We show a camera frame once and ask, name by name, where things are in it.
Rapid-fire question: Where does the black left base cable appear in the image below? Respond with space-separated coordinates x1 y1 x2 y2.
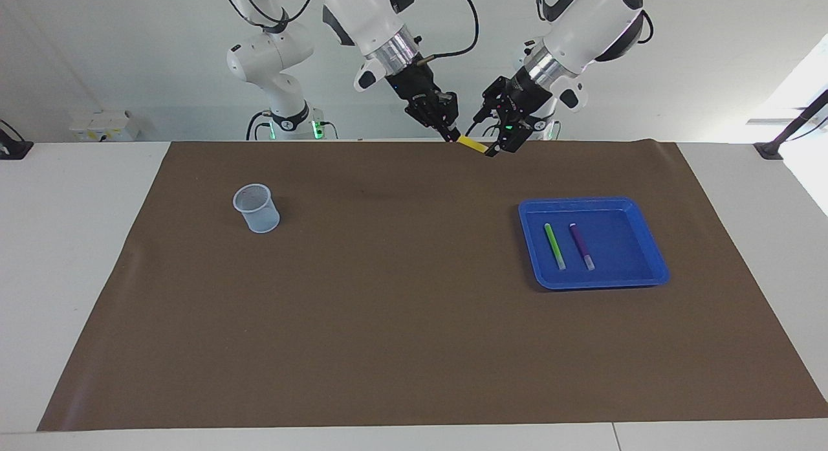
464 108 502 138

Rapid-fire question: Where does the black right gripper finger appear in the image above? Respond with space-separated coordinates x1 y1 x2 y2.
405 98 459 144
435 91 462 136

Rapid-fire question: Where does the black table clamp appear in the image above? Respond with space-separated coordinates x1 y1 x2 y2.
0 120 34 160

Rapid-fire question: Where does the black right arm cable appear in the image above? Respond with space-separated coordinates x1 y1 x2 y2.
217 0 480 65

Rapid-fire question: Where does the blue plastic tray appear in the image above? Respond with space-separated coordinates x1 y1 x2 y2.
518 197 670 291

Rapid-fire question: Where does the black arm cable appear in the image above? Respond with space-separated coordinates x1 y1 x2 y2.
217 0 480 65
534 0 655 45

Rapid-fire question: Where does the green pen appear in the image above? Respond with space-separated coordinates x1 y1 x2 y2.
543 223 567 271

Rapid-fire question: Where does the purple pen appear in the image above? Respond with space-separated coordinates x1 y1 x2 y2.
569 223 596 271

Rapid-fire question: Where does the black base cable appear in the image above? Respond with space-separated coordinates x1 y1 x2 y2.
464 108 502 138
246 110 276 141

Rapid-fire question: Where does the clear plastic cup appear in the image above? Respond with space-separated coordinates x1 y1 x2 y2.
232 183 281 234

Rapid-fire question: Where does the white power strip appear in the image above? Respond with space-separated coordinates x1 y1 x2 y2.
70 111 140 142

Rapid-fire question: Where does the black stand with pole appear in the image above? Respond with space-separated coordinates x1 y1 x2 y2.
754 89 828 160

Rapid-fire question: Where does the black right base cable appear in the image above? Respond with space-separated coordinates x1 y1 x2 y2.
246 110 276 141

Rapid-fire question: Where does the bright window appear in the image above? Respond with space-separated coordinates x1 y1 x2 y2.
744 34 828 219

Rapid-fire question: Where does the brown table mat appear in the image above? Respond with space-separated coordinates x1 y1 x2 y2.
37 140 828 432

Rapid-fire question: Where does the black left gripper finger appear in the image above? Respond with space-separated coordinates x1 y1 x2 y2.
484 111 535 158
473 76 508 125

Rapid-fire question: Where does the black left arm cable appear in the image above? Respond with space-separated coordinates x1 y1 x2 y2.
534 0 655 45

